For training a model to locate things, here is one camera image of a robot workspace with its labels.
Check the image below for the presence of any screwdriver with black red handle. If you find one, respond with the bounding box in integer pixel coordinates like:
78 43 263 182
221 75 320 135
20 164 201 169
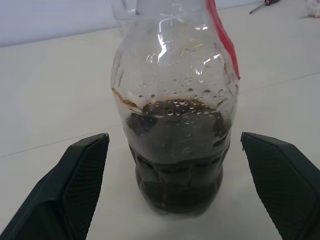
248 0 281 15

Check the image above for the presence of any white crumpled cloth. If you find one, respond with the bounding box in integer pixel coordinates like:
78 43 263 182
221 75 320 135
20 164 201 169
306 0 320 19

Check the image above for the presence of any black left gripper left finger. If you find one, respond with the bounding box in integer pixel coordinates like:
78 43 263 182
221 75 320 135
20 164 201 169
0 132 110 240

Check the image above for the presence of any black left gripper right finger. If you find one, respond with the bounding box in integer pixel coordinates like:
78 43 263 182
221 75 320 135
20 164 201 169
239 131 320 240

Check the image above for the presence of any clear plastic bottle dark drink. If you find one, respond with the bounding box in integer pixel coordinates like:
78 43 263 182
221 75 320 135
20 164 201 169
109 0 242 217

